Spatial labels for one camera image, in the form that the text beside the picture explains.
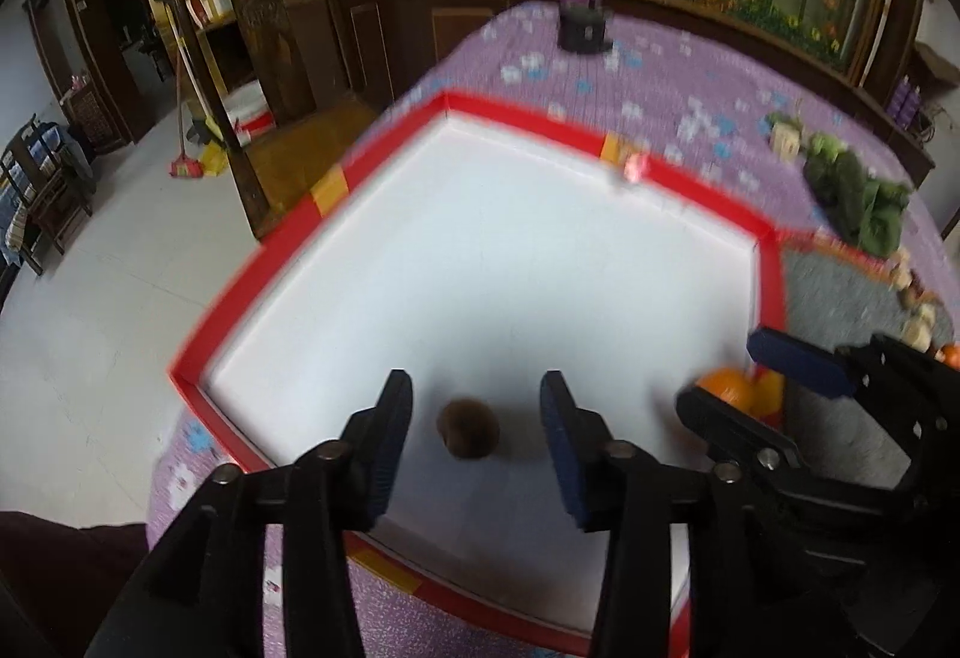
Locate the wicker cabinet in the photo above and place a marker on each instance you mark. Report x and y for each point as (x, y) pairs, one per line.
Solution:
(90, 114)

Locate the purple bottles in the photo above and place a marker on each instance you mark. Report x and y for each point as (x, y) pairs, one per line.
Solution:
(904, 101)

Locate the white plastic bucket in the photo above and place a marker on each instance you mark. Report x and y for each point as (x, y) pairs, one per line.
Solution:
(247, 118)

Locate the brown dried longan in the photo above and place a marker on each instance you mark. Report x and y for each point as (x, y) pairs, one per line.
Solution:
(467, 429)

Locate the red broom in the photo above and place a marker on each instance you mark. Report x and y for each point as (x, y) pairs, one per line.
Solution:
(184, 165)

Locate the red-rimmed white tray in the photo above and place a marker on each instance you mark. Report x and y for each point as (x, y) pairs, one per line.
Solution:
(487, 268)

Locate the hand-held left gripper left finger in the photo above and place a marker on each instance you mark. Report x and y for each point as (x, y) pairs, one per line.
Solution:
(384, 455)

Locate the green leafy plant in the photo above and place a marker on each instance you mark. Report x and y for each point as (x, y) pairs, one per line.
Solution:
(862, 193)

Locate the purple floral tablecloth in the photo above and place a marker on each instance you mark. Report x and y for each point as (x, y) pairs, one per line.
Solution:
(675, 81)

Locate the small beige pot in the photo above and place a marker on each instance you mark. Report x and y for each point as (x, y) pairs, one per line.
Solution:
(784, 137)

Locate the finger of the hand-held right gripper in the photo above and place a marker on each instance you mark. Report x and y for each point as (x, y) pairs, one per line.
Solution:
(799, 362)
(731, 429)

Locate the grey felt mat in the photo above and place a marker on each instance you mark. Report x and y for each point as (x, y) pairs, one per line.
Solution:
(825, 298)

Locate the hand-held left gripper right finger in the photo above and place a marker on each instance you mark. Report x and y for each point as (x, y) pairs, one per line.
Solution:
(564, 459)

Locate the shelf bottles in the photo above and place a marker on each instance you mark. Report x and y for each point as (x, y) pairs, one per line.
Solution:
(212, 0)

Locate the wooden chair with blue cloth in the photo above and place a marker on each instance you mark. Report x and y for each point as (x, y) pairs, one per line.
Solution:
(37, 178)

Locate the person's dark trousers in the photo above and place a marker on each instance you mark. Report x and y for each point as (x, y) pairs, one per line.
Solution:
(60, 575)

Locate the yellow dustpan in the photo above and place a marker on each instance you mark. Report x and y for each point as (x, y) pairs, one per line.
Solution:
(212, 160)

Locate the carved wooden chair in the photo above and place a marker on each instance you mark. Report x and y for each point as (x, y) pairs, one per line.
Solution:
(262, 28)

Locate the cardboard box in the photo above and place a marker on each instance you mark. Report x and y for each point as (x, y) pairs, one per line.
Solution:
(936, 66)

